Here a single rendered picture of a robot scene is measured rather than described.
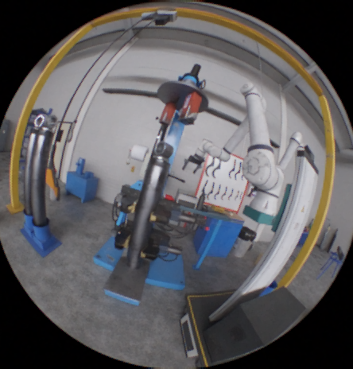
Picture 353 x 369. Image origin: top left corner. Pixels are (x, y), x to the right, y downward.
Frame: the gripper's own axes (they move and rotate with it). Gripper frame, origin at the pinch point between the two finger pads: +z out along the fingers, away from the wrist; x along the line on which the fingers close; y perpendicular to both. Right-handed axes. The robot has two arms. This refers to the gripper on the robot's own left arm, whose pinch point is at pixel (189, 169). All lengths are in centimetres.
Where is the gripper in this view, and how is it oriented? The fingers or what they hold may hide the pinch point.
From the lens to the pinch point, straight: 115.7
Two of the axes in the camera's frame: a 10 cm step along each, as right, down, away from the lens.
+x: -8.3, -2.1, -5.2
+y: -3.0, -6.2, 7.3
